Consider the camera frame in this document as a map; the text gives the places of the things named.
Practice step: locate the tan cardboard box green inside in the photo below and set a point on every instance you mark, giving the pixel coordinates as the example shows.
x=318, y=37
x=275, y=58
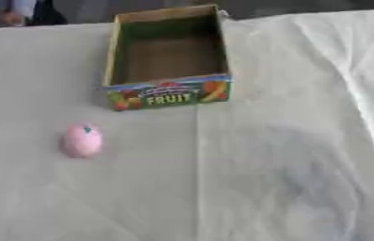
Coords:
x=165, y=59

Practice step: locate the pink toy fruit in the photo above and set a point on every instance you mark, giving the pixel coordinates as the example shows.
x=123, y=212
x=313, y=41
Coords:
x=81, y=141

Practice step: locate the person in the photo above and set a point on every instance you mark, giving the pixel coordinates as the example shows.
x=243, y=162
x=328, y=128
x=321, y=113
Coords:
x=14, y=12

